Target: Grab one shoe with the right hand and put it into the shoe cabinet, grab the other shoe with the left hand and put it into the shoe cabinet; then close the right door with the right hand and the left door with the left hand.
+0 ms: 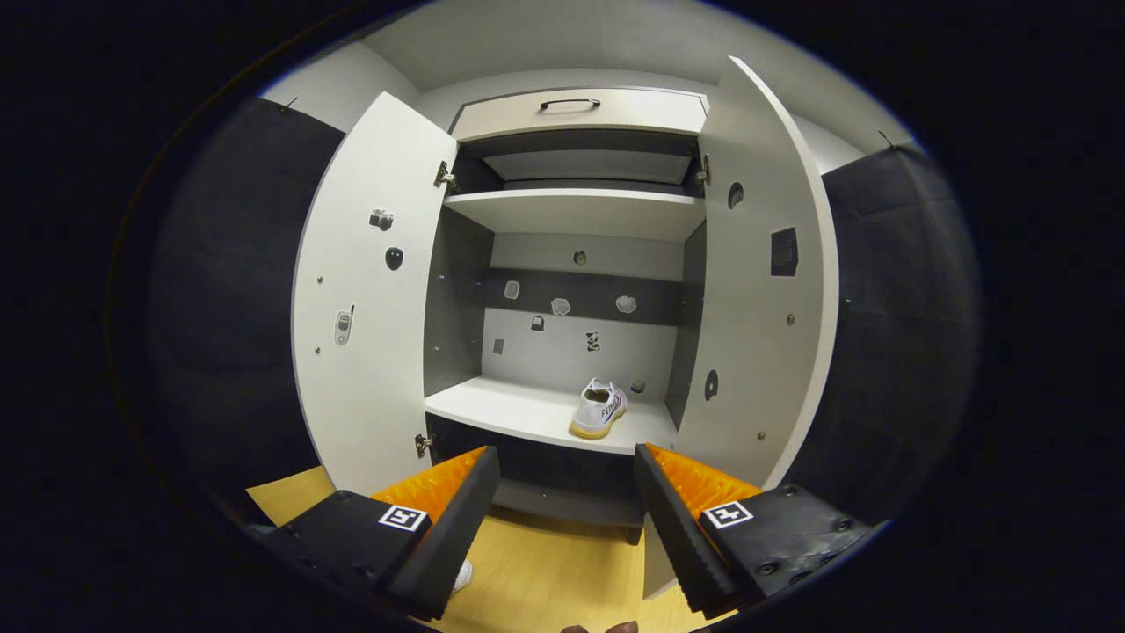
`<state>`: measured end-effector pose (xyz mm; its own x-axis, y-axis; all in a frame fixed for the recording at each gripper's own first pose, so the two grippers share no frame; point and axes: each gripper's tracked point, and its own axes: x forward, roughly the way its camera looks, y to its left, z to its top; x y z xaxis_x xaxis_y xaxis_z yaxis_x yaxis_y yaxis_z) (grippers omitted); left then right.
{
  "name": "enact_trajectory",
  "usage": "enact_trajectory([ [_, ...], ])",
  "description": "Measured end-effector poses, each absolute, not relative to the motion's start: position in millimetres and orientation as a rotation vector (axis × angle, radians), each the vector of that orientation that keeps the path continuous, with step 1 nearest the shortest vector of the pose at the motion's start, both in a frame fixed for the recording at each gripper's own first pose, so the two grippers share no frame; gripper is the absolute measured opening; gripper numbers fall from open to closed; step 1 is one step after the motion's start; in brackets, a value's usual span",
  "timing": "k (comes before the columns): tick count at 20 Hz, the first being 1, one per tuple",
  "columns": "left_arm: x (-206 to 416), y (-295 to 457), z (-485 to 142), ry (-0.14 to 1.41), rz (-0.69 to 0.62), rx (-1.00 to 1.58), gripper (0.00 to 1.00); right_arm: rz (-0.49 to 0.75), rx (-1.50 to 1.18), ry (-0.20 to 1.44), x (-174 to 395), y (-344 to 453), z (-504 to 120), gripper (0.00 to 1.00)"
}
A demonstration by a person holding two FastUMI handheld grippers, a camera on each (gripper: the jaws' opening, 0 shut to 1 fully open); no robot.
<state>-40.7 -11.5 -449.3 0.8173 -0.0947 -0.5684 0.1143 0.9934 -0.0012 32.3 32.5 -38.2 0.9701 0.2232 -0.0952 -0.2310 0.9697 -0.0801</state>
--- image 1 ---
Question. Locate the black backdrop cloth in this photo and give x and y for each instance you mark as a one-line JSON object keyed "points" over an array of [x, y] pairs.
{"points": [[228, 308]]}

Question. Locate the white cabinet door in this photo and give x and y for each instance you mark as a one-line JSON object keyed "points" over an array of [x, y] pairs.
{"points": [[369, 378], [756, 352]]}

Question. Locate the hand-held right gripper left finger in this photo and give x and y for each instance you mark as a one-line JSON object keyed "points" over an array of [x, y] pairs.
{"points": [[457, 536]]}

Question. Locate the white cabinet shelf board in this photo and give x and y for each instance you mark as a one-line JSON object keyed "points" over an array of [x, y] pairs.
{"points": [[571, 214], [501, 409]]}

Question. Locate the white canvas shoe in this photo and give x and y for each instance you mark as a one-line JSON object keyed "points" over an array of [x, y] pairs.
{"points": [[461, 576], [596, 418]]}

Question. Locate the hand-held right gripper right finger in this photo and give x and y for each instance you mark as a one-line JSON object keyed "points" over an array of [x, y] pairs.
{"points": [[677, 536]]}

